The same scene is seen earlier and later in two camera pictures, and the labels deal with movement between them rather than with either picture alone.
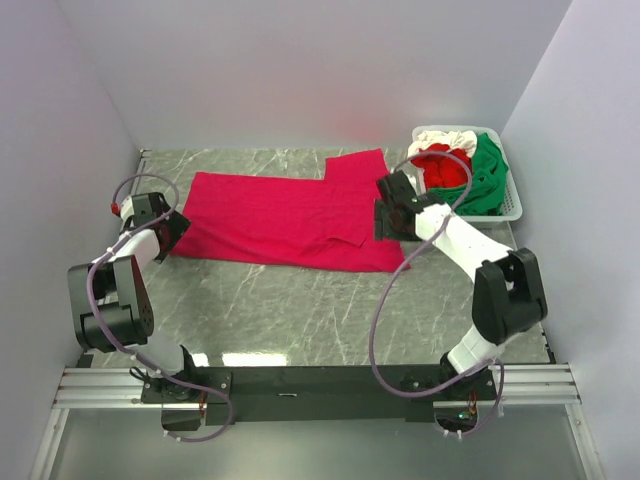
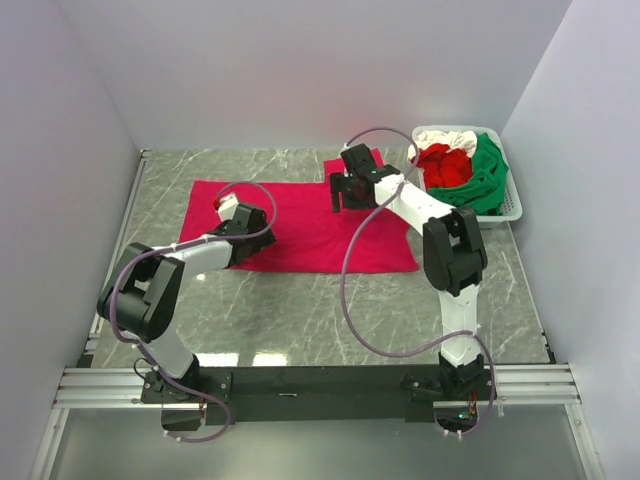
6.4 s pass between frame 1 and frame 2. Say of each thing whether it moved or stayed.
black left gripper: moved
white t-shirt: stayed
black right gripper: moved
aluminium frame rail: stayed
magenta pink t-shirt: stayed
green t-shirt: stayed
